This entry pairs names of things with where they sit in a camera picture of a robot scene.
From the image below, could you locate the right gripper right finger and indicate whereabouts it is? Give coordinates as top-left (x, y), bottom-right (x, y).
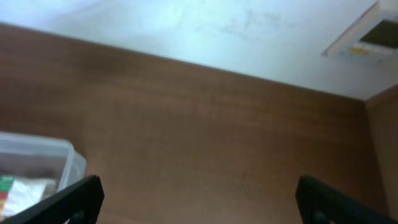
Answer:
top-left (295, 175), bottom-right (397, 224)

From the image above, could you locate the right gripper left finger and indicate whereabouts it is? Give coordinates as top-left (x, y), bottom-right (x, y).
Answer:
top-left (1, 175), bottom-right (104, 224)

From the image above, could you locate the clear box of screwdriver bits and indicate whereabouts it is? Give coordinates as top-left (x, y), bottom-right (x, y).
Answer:
top-left (1, 175), bottom-right (58, 218)

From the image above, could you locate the clear plastic storage container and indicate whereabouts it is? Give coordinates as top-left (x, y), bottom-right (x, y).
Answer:
top-left (1, 132), bottom-right (86, 193)

